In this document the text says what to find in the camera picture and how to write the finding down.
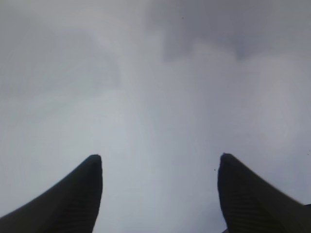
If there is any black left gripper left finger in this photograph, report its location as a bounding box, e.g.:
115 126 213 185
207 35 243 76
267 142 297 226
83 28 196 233
0 155 103 233

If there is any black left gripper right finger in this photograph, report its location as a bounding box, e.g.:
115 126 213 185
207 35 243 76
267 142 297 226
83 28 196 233
217 153 311 233

